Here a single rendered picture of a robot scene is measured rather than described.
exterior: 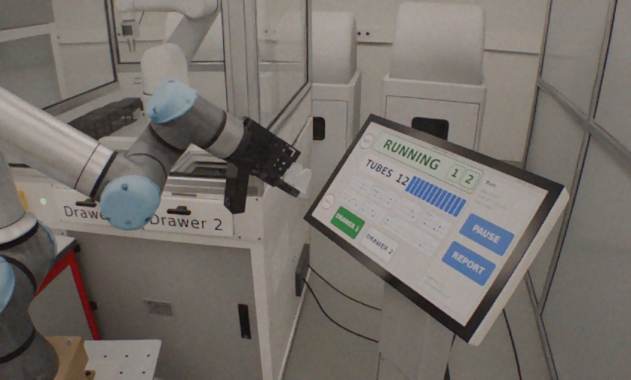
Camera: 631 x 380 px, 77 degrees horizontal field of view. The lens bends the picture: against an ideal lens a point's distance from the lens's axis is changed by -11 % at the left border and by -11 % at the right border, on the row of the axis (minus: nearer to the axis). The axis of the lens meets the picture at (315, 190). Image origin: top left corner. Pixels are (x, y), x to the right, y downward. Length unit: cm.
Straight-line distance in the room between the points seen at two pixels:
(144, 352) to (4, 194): 46
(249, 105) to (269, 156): 40
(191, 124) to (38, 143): 23
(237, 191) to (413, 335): 54
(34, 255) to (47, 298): 65
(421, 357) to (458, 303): 33
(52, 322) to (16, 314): 76
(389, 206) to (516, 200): 27
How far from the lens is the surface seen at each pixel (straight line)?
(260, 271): 139
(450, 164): 91
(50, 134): 64
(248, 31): 113
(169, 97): 69
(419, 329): 105
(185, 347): 174
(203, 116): 71
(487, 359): 218
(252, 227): 130
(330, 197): 106
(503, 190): 84
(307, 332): 218
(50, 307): 158
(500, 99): 437
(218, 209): 128
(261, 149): 79
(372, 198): 98
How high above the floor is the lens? 148
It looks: 25 degrees down
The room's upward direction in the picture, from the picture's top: straight up
